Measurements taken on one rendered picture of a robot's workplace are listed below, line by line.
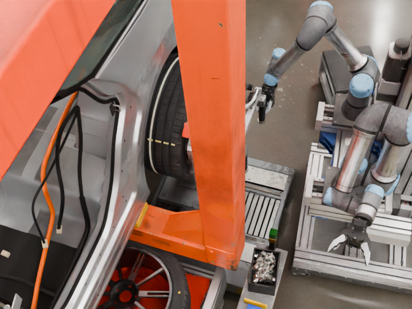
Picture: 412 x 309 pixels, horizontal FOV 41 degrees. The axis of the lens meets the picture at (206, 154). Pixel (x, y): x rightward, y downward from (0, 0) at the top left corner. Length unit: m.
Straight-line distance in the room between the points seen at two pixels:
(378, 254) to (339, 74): 1.29
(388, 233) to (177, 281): 1.08
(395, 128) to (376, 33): 2.54
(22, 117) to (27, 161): 2.08
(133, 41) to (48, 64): 1.53
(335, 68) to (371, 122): 1.70
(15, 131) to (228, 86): 1.02
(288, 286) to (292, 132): 1.15
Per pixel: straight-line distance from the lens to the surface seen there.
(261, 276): 2.81
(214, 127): 1.82
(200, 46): 1.56
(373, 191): 2.29
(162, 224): 2.83
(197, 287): 3.11
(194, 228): 2.63
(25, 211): 2.91
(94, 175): 2.64
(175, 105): 2.65
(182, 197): 3.42
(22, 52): 0.69
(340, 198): 2.36
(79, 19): 0.79
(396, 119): 2.26
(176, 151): 2.70
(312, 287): 3.42
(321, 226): 3.36
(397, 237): 2.82
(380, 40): 4.70
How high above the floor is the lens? 3.17
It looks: 55 degrees down
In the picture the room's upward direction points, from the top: 6 degrees counter-clockwise
